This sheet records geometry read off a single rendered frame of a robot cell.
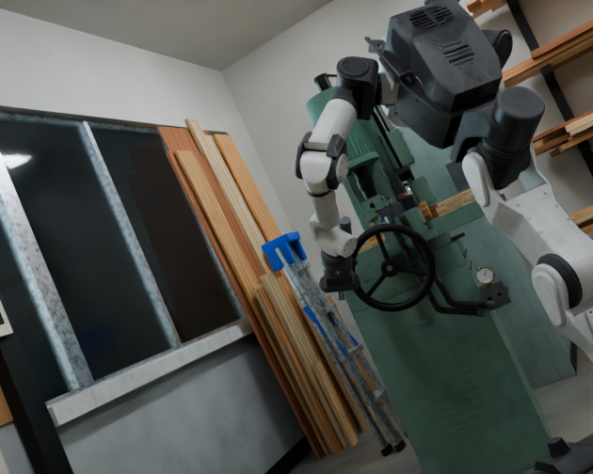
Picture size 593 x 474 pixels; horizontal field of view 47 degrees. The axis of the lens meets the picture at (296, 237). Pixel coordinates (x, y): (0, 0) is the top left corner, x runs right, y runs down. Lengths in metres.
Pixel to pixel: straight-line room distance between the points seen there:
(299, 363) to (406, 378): 1.42
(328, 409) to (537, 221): 2.29
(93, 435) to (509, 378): 1.58
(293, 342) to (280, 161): 1.83
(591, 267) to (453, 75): 0.58
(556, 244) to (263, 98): 3.80
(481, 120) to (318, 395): 2.37
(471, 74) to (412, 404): 1.19
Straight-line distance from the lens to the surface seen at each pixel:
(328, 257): 1.97
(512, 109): 1.71
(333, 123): 1.80
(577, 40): 4.36
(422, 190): 2.72
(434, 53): 1.86
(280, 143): 5.21
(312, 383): 3.82
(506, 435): 2.51
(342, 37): 5.13
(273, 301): 3.80
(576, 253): 1.75
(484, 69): 1.88
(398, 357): 2.46
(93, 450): 2.86
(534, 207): 1.81
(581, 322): 1.76
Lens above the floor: 0.84
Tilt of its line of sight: 5 degrees up
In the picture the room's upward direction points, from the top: 24 degrees counter-clockwise
